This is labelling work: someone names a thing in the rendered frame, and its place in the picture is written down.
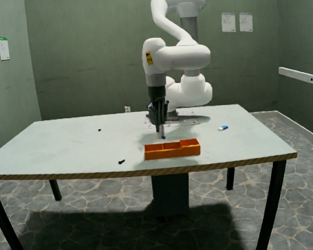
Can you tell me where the orange three-compartment tray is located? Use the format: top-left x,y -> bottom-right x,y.
144,138 -> 201,160

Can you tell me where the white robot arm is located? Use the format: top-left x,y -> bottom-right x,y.
142,0 -> 213,122

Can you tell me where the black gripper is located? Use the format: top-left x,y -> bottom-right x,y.
147,85 -> 169,139

